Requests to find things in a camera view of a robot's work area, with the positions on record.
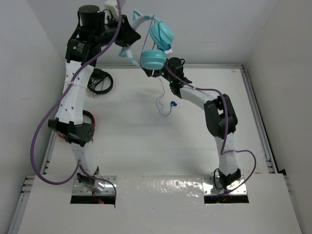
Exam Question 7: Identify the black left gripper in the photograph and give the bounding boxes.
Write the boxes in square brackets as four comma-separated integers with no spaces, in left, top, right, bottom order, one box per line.
[92,12,138,48]

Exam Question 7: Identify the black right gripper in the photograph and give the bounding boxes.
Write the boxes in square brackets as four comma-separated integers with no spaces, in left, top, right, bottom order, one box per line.
[143,54,175,82]

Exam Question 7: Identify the teal cat-ear headphones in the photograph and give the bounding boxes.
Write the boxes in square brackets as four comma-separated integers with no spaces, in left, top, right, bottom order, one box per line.
[119,10,175,70]

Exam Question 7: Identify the blue headphone cable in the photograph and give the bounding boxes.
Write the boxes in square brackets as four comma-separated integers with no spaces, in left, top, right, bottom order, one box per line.
[139,14,178,117]

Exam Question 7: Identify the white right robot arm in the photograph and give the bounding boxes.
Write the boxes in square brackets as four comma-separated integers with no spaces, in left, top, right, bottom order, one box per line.
[143,57,241,190]

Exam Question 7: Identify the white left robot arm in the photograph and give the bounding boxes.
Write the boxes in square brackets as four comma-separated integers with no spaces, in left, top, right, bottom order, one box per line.
[48,0,140,176]

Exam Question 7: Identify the black headphones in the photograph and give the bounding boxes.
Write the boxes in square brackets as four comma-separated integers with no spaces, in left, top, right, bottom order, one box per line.
[87,68,114,95]

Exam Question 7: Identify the red headphones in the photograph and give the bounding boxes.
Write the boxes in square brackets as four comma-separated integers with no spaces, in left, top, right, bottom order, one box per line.
[56,110,96,146]

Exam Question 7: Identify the white front cover board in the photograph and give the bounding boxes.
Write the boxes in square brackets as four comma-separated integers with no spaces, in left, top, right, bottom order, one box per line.
[19,174,301,234]

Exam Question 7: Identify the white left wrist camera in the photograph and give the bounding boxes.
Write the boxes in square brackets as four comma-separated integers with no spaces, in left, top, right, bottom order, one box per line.
[104,0,119,18]

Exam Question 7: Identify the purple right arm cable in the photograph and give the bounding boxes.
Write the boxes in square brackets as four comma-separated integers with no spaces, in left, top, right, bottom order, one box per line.
[164,62,257,195]

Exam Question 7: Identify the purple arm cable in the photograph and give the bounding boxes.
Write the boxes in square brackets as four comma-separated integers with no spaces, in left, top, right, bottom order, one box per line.
[164,62,257,195]
[30,0,122,203]

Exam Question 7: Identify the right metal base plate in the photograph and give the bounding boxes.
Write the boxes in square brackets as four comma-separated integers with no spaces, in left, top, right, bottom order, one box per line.
[202,175,248,196]

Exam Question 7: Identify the metal base plate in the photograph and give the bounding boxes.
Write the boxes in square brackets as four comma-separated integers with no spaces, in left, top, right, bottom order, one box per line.
[72,175,117,196]
[202,175,248,196]

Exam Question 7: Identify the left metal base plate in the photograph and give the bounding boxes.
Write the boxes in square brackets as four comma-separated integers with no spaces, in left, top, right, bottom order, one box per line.
[72,175,117,196]

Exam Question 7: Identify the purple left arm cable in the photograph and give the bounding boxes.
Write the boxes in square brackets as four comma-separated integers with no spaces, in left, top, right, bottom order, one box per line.
[30,0,122,203]

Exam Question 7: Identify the aluminium table frame rail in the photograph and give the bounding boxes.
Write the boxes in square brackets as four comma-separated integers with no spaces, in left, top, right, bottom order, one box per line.
[19,58,300,234]

